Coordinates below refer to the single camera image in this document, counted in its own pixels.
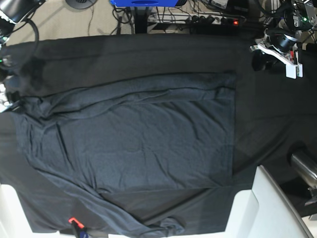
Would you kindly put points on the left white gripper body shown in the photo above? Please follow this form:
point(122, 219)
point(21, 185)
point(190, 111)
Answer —
point(276, 45)

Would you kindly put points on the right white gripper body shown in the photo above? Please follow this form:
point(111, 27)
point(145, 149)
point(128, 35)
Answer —
point(9, 101)

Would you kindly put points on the dark grey T-shirt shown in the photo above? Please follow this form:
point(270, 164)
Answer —
point(158, 133)

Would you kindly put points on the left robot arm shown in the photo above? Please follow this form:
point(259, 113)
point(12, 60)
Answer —
point(295, 17)

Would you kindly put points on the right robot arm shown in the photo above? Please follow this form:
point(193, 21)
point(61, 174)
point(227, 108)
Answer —
point(13, 12)

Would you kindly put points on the orange black clamp right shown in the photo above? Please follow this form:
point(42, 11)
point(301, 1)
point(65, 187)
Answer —
point(294, 55)

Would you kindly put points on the orange black clamp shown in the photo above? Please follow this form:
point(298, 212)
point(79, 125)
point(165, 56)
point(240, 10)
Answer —
point(294, 55)
point(79, 230)

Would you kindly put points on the black table cloth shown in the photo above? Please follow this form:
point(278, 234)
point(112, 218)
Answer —
point(274, 115)

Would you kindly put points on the white power strip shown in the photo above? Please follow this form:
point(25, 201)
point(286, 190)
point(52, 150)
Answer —
point(182, 18)

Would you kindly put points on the shiny metal pole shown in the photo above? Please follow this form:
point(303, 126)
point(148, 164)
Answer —
point(305, 166)

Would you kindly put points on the white panel left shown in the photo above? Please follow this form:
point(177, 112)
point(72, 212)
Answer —
point(13, 222)

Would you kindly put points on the white panel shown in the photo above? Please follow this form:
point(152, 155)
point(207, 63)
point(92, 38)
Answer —
point(13, 222)
point(264, 211)

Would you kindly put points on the black table leg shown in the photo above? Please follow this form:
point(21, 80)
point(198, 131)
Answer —
point(141, 15)

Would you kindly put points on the white panel right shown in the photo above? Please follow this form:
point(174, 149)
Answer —
point(264, 211)

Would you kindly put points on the orange black clamp bottom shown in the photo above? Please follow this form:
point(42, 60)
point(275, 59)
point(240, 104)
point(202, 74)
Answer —
point(79, 230)

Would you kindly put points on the blue plastic bin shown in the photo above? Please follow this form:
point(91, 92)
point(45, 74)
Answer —
point(144, 3)

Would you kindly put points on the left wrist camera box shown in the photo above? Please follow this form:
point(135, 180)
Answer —
point(294, 71)

